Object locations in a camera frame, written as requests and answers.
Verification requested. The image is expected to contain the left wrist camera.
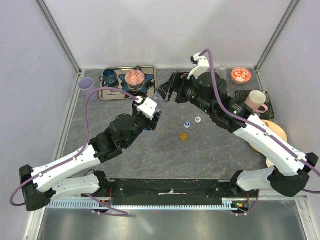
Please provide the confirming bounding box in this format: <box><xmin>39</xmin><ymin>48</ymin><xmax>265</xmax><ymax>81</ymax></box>
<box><xmin>135</xmin><ymin>96</ymin><xmax>158</xmax><ymax>120</ymax></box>

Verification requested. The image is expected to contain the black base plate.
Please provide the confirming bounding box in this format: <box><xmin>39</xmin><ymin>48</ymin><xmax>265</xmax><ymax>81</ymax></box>
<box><xmin>92</xmin><ymin>178</ymin><xmax>258</xmax><ymax>206</ymax></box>

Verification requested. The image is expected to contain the white slotted cable duct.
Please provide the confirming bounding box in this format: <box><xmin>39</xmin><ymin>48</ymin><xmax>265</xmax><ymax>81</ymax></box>
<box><xmin>46</xmin><ymin>198</ymin><xmax>238</xmax><ymax>211</ymax></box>

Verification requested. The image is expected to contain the red white bowl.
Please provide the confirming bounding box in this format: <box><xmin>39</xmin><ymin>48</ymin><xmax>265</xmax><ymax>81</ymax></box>
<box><xmin>266</xmin><ymin>158</ymin><xmax>274</xmax><ymax>168</ymax></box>

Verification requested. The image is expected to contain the clear bottle blue cap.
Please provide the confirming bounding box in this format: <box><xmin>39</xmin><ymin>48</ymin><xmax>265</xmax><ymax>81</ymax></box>
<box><xmin>144</xmin><ymin>92</ymin><xmax>166</xmax><ymax>131</ymax></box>

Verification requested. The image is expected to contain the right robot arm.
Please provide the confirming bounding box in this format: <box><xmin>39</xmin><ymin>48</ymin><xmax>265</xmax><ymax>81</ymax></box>
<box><xmin>156</xmin><ymin>71</ymin><xmax>319</xmax><ymax>197</ymax></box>

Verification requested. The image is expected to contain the pink mug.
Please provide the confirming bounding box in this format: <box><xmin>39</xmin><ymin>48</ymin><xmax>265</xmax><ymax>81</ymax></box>
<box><xmin>244</xmin><ymin>90</ymin><xmax>269</xmax><ymax>114</ymax></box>

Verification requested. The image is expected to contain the steel tray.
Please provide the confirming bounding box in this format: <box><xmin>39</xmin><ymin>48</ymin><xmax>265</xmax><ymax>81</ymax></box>
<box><xmin>98</xmin><ymin>65</ymin><xmax>157</xmax><ymax>101</ymax></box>

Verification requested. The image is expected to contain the dark blue mug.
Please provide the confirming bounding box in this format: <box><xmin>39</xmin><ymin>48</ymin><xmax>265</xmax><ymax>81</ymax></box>
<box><xmin>99</xmin><ymin>68</ymin><xmax>119</xmax><ymax>88</ymax></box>

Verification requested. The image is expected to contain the aluminium frame post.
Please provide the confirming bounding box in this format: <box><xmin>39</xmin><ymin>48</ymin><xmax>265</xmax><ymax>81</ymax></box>
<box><xmin>34</xmin><ymin>0</ymin><xmax>82</xmax><ymax>75</ymax></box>
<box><xmin>254</xmin><ymin>0</ymin><xmax>300</xmax><ymax>73</ymax></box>

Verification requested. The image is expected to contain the blue star-shaped dish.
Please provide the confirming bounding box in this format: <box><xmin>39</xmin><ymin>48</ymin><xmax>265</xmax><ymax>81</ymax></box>
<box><xmin>118</xmin><ymin>66</ymin><xmax>155</xmax><ymax>93</ymax></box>

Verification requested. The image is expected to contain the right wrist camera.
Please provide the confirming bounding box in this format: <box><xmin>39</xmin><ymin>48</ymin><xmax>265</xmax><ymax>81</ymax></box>
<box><xmin>187</xmin><ymin>53</ymin><xmax>210</xmax><ymax>80</ymax></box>

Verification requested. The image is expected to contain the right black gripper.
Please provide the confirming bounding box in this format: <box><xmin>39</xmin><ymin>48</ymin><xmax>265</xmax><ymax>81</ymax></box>
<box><xmin>155</xmin><ymin>70</ymin><xmax>215</xmax><ymax>116</ymax></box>

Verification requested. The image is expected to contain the left aluminium frame post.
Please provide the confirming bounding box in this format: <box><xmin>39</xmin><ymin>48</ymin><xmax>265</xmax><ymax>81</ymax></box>
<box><xmin>34</xmin><ymin>0</ymin><xmax>82</xmax><ymax>75</ymax></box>

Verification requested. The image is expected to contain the beige bird plate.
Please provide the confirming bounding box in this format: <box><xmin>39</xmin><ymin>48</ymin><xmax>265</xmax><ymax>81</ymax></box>
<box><xmin>249</xmin><ymin>119</ymin><xmax>289</xmax><ymax>153</ymax></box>

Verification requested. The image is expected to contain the red patterned bowl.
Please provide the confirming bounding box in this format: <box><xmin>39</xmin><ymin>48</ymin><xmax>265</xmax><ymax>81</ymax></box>
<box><xmin>124</xmin><ymin>70</ymin><xmax>145</xmax><ymax>88</ymax></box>

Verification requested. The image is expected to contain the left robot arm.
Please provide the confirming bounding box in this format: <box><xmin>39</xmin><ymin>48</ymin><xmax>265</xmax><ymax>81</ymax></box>
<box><xmin>19</xmin><ymin>112</ymin><xmax>161</xmax><ymax>212</ymax></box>

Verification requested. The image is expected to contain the right aluminium frame post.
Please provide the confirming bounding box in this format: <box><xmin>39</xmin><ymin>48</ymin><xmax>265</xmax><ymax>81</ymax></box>
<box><xmin>254</xmin><ymin>0</ymin><xmax>300</xmax><ymax>73</ymax></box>

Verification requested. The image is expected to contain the orange floral small bowl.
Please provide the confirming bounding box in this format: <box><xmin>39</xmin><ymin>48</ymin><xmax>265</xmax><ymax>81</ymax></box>
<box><xmin>231</xmin><ymin>67</ymin><xmax>252</xmax><ymax>85</ymax></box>

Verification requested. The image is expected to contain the white green bottle cap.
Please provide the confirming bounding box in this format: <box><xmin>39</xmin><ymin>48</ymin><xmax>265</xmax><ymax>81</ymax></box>
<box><xmin>195</xmin><ymin>116</ymin><xmax>202</xmax><ymax>123</ymax></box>

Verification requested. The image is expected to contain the orange bottle cap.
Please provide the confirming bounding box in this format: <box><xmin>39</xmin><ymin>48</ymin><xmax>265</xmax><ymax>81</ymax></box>
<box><xmin>180</xmin><ymin>133</ymin><xmax>188</xmax><ymax>141</ymax></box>

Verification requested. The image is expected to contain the dark floral square plate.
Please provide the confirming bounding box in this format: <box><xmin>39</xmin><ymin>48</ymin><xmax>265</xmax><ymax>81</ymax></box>
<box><xmin>234</xmin><ymin>90</ymin><xmax>275</xmax><ymax>120</ymax></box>

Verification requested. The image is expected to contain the clear bottle green label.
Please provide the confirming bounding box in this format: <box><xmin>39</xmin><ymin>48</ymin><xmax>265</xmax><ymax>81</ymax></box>
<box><xmin>216</xmin><ymin>63</ymin><xmax>227</xmax><ymax>80</ymax></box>

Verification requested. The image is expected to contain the blue pocari bottle cap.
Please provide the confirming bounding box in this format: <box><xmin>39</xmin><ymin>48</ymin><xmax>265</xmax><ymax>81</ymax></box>
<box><xmin>184</xmin><ymin>121</ymin><xmax>191</xmax><ymax>128</ymax></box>

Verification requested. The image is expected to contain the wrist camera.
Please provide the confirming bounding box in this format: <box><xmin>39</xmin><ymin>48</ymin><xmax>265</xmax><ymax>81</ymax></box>
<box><xmin>187</xmin><ymin>53</ymin><xmax>210</xmax><ymax>80</ymax></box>
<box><xmin>135</xmin><ymin>96</ymin><xmax>158</xmax><ymax>120</ymax></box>

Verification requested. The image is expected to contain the lilac plastic cup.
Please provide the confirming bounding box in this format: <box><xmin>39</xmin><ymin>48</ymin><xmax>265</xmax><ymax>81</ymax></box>
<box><xmin>78</xmin><ymin>77</ymin><xmax>99</xmax><ymax>102</ymax></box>

